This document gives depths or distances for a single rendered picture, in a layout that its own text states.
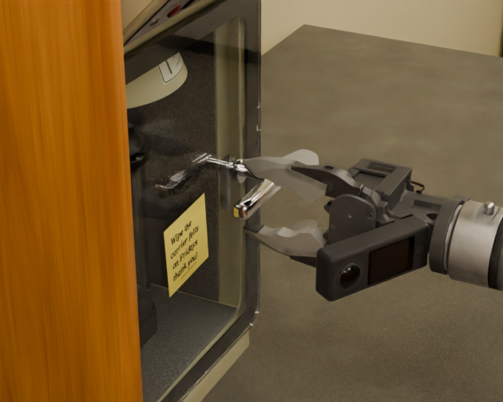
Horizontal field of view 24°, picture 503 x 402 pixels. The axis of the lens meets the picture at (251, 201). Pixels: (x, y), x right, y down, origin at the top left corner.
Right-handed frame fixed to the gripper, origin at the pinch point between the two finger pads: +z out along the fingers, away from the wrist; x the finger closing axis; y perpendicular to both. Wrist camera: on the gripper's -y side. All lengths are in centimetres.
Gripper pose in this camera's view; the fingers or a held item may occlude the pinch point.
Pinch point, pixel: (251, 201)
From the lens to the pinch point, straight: 113.8
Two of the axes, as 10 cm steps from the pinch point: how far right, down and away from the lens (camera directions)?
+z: -8.9, -2.1, 3.9
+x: 0.0, -8.8, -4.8
